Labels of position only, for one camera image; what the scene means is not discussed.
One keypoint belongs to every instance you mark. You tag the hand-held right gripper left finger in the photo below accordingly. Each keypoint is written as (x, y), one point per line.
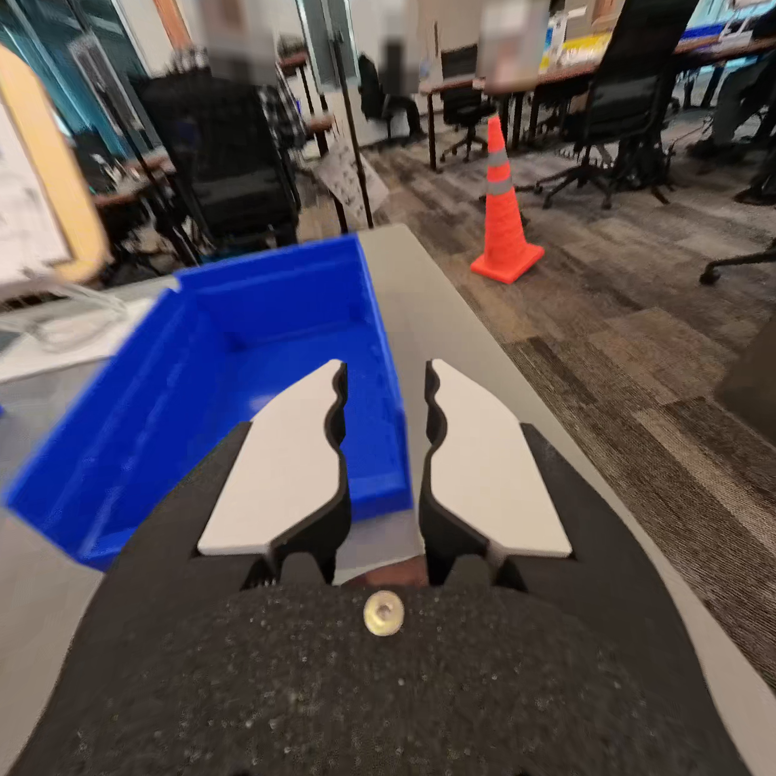
(279, 485)

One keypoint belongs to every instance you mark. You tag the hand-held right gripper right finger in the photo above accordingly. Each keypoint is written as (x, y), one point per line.
(491, 485)

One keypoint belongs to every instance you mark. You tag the blue plastic bin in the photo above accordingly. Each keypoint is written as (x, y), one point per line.
(212, 376)

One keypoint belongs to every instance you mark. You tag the grey desk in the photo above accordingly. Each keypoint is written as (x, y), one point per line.
(436, 315)

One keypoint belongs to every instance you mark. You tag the orange traffic cone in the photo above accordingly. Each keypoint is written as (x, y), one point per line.
(503, 230)

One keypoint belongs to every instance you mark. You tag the printed paper sheet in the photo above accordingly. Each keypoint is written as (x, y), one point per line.
(351, 176)

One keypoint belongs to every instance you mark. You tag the black mesh office chair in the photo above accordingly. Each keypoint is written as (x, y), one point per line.
(230, 163)

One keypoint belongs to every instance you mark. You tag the black chair base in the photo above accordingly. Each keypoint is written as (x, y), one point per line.
(736, 264)

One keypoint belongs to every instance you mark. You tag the wooden board document stand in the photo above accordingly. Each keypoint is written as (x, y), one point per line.
(54, 200)

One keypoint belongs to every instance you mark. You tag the thin black pole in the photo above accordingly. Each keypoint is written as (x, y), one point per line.
(354, 121)

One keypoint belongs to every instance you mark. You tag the printed instruction sheet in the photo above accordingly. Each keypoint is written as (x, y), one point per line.
(24, 212)

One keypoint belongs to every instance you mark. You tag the wooden work table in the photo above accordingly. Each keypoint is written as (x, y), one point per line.
(570, 71)

